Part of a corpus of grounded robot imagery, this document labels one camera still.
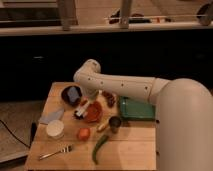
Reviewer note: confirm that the dark metal cup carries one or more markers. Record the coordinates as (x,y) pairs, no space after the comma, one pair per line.
(114,123)

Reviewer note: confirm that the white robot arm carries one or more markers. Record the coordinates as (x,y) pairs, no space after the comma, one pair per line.
(183,114)

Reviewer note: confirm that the red bowl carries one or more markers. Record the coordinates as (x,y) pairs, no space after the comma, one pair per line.
(93,113)

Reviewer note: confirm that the dark plate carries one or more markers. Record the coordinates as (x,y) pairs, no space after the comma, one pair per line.
(65,97)

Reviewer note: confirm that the yellow-green vegetable piece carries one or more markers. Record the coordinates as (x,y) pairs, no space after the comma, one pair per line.
(102,126)

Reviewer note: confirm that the green chili pepper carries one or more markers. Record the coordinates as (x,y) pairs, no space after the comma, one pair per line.
(98,145)

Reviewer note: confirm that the orange tomato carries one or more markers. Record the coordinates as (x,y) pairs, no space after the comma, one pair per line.
(83,134)

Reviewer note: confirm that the blue sponge piece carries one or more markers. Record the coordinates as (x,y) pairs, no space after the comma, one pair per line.
(73,94)

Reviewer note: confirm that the white dish brush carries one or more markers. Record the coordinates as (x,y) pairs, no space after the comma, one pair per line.
(78,113)

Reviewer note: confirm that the green tray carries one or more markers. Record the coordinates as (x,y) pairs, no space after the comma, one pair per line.
(136,111)

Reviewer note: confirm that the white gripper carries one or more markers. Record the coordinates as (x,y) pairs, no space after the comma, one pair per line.
(91,94)

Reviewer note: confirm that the silver fork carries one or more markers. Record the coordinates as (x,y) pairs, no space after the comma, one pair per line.
(66,149)

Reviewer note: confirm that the dark red food item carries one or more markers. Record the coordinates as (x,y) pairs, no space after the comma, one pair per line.
(110,99)

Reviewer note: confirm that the grey cloth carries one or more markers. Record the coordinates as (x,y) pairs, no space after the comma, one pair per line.
(56,115)

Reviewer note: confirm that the white cup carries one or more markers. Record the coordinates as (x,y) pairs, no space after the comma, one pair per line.
(55,129)

